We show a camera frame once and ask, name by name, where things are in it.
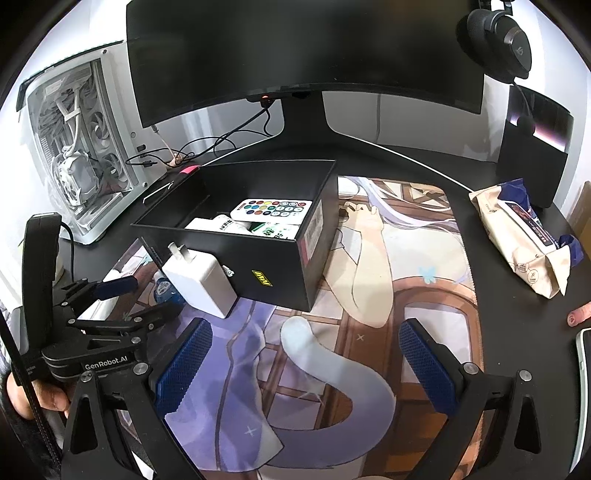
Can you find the blue bottle with label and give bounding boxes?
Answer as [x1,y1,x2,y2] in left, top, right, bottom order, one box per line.
[152,271,184,304]

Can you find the white charger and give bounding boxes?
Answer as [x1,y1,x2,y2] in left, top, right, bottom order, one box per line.
[162,242,238,318]

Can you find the white ointment tube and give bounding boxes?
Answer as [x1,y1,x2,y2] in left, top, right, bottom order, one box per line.
[212,214,250,235]

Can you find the white remote coloured buttons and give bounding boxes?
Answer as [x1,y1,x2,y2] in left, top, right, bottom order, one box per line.
[229,198,312,225]

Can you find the small white green box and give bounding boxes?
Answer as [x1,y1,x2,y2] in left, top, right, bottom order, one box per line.
[250,222,300,240]

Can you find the person's left hand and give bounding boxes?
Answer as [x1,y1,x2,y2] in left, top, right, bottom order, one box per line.
[6,373,70,420]

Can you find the smartphone white edge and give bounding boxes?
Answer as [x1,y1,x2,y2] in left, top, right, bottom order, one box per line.
[575,327,591,395]

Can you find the small pink cylinder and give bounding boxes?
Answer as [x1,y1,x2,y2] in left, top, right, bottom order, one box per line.
[567,302,591,327]

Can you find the anime print desk mat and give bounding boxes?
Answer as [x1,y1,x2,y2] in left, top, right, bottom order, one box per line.
[105,174,486,478]

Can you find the beige snack bag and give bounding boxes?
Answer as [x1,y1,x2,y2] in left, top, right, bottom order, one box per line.
[469,178,584,299]

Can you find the pink black computer mouse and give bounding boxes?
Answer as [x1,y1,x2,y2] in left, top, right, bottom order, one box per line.
[179,165,200,175]

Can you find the black cardboard box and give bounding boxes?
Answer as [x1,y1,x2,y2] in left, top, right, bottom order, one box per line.
[133,160,339,311]

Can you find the brown cardboard box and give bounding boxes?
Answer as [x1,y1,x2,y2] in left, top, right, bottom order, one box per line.
[569,181,591,256]

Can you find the black curved monitor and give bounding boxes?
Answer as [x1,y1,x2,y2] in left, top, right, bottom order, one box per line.
[125,1,484,126]

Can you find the black speaker box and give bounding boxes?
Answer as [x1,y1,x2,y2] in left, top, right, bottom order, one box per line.
[496,85,574,209]

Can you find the black headphones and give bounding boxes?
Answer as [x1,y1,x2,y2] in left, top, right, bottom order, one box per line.
[466,1,536,136]

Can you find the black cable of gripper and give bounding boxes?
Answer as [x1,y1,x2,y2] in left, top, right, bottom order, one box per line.
[0,221,77,467]

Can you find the black cables on desk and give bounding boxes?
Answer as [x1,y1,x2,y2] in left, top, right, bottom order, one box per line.
[125,98,274,169]

